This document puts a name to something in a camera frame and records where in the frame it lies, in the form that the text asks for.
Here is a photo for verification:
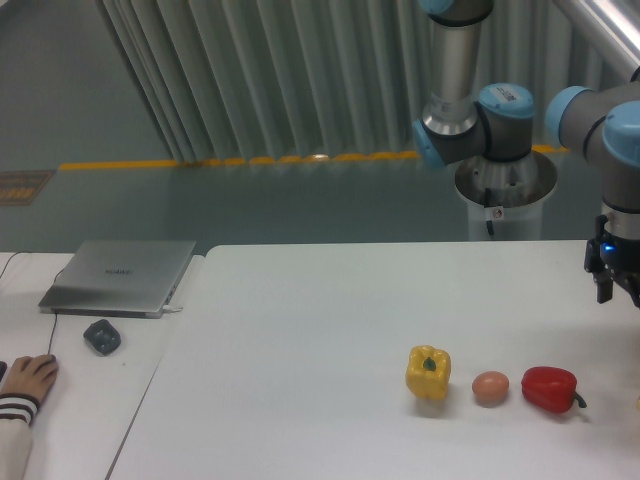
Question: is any brown egg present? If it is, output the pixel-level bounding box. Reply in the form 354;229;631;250
472;371;510;404

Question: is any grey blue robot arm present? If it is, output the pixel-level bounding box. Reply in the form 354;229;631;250
413;1;639;303

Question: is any red bell pepper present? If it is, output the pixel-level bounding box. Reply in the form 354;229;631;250
521;366;587;414

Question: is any small dark grey gadget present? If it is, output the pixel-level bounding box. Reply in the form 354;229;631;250
83;319;122;356

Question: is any black pedestal cable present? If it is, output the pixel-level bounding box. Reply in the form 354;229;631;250
482;187;496;238

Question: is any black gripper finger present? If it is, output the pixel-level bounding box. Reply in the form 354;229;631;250
594;272;613;304
619;277;640;308

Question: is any person's hand on mouse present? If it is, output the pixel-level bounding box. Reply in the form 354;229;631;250
1;354;59;405

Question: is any black mouse cable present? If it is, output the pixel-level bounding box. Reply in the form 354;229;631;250
0;251;75;357

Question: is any striped sleeve forearm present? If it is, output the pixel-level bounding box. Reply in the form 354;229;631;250
1;394;40;479

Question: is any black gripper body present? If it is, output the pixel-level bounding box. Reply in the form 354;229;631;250
584;208;639;279

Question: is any black keyboard edge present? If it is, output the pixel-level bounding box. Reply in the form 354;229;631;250
0;361;8;382

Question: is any yellow bell pepper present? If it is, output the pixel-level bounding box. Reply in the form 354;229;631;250
405;345;452;401

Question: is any silver closed laptop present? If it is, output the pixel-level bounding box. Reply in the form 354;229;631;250
39;240;196;318

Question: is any grey pleated curtain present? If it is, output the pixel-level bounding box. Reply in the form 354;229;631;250
97;1;639;164

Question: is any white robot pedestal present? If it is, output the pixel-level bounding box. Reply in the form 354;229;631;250
455;151;558;241

